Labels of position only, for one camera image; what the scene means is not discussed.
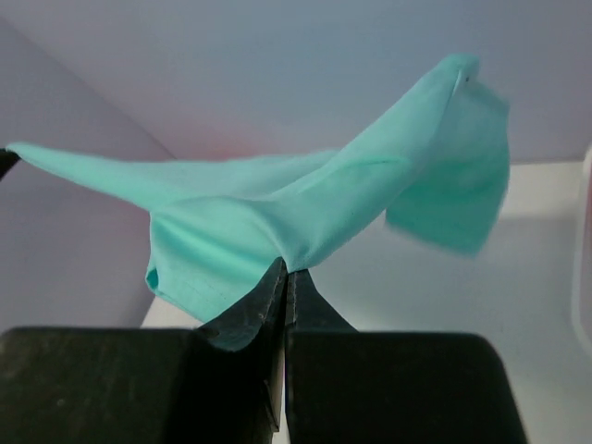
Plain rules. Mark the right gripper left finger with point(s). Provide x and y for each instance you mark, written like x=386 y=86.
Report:
x=218 y=383

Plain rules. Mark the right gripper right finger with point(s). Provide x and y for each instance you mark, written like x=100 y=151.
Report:
x=348 y=386

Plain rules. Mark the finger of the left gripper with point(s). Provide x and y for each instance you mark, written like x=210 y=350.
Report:
x=8 y=160

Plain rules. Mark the mint green t shirt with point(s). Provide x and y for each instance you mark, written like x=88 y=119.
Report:
x=436 y=165

